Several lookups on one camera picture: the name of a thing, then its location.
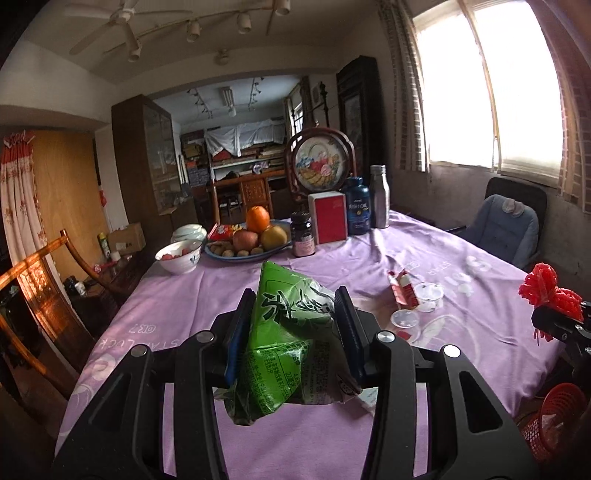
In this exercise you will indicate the green spray can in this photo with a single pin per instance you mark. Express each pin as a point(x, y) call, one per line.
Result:
point(104, 247)

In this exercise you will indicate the blue supplement bottle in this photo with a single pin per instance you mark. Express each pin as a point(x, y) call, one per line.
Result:
point(359, 207)

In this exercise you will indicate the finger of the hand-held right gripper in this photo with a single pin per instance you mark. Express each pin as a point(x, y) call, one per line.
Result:
point(554, 323)
point(586, 309)

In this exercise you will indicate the wooden door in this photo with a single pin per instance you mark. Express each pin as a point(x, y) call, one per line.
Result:
point(69, 194)

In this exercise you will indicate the white hanging cloth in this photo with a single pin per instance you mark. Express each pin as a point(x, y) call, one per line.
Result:
point(244, 136)

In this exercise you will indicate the silver metal bottle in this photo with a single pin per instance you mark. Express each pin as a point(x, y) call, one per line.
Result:
point(379, 198)

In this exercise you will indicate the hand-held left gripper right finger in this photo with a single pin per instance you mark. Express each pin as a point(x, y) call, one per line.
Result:
point(347, 332)

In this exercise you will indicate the black chair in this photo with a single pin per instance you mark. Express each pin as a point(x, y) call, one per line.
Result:
point(531, 191)

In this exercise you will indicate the white floral bowl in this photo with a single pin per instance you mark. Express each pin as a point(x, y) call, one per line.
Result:
point(178, 258)

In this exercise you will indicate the wooden glass door cabinet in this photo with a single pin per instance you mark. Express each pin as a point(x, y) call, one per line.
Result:
point(147, 157)

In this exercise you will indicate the white mug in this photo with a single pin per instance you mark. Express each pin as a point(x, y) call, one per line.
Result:
point(79, 288)

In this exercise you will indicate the green snack packet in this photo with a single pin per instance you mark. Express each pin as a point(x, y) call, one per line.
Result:
point(277, 350)

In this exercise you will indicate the red plastic basket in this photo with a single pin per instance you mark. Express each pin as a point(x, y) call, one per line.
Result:
point(558, 415)

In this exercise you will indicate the window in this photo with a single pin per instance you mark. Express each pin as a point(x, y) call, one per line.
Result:
point(489, 83)

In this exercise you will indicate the red box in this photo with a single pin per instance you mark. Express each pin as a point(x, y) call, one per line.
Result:
point(328, 219)

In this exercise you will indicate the red apple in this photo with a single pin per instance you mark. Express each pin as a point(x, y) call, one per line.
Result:
point(244, 240)

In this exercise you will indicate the ceiling spotlight rail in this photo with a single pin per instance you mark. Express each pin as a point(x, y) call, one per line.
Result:
point(194, 27)

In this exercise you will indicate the blue fruit plate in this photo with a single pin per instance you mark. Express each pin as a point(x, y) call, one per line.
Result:
point(277, 251)

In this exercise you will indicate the white ceiling fan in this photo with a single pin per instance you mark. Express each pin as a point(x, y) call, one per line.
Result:
point(124, 21)

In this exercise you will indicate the round embroidered table screen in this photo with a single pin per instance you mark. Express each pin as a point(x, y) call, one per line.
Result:
point(318, 164)

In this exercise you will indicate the red and white small carton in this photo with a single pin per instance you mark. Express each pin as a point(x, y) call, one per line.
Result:
point(404, 288)

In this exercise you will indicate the pile of small brown fruits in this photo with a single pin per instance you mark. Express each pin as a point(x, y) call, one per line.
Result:
point(226, 251)

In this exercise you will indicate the plaid curtain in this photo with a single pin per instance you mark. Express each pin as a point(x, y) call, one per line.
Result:
point(572, 115)
point(404, 83)

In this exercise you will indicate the yellow pear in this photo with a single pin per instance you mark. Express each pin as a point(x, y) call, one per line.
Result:
point(274, 236)

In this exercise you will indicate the blue chair cushion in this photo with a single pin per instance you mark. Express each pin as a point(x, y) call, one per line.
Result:
point(501, 226)

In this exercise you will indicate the orange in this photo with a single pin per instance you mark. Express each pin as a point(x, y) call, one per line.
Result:
point(257, 219)

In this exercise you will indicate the carved wooden chair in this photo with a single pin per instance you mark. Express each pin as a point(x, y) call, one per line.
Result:
point(251, 191)

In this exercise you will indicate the cluttered bookshelf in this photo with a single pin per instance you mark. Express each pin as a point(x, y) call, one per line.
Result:
point(196, 157)

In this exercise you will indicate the curved wooden chair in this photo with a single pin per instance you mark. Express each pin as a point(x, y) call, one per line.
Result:
point(41, 295)

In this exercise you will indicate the dark pill bottle pink label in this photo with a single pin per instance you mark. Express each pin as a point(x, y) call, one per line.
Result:
point(303, 235)

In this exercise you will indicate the red snack bag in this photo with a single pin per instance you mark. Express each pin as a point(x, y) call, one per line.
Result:
point(224, 230)

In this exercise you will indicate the low dark side table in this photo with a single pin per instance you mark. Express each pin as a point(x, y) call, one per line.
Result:
point(111, 286)

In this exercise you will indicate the dark wooden cabinet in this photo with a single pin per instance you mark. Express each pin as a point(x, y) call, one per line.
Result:
point(360, 120)

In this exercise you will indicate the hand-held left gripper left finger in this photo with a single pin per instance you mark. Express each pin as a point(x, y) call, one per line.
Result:
point(234, 339)

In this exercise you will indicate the floral curtain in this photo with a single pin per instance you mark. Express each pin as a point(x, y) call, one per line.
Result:
point(18, 198)

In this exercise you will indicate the cardboard box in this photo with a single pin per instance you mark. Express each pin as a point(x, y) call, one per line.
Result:
point(127, 237)

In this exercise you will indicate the red mesh pompom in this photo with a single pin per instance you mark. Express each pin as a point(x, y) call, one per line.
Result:
point(545, 284)

